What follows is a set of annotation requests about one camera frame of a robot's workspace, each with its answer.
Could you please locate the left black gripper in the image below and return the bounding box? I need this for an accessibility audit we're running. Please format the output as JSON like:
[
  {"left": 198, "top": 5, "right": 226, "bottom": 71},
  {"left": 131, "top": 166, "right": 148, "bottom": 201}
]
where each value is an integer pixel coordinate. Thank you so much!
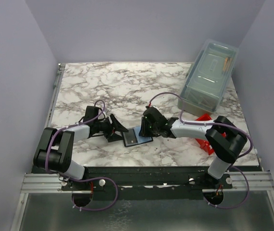
[{"left": 94, "top": 114, "right": 129, "bottom": 142}]

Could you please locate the black leather card holder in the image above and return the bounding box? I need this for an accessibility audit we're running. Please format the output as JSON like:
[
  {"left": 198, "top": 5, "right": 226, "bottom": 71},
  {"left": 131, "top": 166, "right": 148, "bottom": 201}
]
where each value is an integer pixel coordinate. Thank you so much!
[{"left": 121, "top": 126, "right": 153, "bottom": 146}]

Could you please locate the red plastic bin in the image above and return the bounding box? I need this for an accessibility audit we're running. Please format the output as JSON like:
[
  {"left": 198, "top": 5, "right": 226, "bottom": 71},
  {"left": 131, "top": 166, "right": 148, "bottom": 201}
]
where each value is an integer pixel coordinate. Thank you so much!
[{"left": 194, "top": 113, "right": 216, "bottom": 156}]

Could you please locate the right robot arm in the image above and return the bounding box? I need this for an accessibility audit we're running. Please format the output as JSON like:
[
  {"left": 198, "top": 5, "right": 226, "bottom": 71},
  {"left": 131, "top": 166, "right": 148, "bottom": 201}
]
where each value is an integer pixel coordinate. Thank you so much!
[{"left": 139, "top": 115, "right": 248, "bottom": 189}]

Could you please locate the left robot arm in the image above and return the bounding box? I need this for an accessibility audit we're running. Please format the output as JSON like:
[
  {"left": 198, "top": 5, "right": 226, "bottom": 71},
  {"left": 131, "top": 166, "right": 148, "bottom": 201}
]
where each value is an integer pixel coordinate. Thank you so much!
[{"left": 33, "top": 114, "right": 128, "bottom": 190}]

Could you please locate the clear plastic storage box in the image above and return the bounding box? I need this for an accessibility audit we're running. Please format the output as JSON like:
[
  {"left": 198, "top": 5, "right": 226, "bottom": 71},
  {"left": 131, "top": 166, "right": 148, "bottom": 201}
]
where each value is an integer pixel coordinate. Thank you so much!
[{"left": 178, "top": 39, "right": 239, "bottom": 116}]

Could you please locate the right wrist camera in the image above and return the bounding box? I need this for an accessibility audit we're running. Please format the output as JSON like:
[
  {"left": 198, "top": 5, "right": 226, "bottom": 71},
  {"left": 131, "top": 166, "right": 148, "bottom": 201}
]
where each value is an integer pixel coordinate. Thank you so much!
[{"left": 143, "top": 107, "right": 168, "bottom": 126}]

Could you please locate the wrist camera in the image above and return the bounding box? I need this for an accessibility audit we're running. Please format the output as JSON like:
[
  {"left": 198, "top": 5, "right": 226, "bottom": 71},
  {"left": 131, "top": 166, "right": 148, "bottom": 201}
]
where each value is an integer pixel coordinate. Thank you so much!
[
  {"left": 143, "top": 107, "right": 168, "bottom": 126},
  {"left": 82, "top": 106, "right": 100, "bottom": 124}
]

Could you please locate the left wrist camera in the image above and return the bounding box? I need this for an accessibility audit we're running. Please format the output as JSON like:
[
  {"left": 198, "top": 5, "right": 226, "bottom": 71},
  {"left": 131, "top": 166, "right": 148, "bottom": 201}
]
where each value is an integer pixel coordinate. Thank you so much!
[{"left": 82, "top": 106, "right": 100, "bottom": 124}]

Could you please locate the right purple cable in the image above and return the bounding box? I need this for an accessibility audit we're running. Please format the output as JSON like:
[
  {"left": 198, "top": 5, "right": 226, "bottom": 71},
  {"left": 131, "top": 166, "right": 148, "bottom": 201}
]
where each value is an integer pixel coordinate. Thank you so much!
[{"left": 147, "top": 92, "right": 255, "bottom": 209}]

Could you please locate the purple cable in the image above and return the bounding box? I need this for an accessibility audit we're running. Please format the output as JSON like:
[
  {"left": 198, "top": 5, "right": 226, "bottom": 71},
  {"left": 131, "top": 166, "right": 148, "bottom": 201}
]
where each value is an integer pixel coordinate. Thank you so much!
[
  {"left": 45, "top": 100, "right": 118, "bottom": 212},
  {"left": 147, "top": 92, "right": 255, "bottom": 209}
]

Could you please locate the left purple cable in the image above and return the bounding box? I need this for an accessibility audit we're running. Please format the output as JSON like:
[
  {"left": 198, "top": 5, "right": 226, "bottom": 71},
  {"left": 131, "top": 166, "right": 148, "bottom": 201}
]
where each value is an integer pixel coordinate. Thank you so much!
[{"left": 45, "top": 100, "right": 118, "bottom": 212}]

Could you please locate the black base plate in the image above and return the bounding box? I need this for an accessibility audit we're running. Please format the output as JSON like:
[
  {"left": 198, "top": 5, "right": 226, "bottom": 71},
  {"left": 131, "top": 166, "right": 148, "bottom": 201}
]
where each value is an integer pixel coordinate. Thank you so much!
[{"left": 23, "top": 167, "right": 271, "bottom": 201}]

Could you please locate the aluminium mounting rail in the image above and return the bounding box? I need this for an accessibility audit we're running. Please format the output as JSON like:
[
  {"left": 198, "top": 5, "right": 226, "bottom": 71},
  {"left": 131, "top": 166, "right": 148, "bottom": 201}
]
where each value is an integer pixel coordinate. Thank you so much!
[{"left": 21, "top": 171, "right": 274, "bottom": 193}]

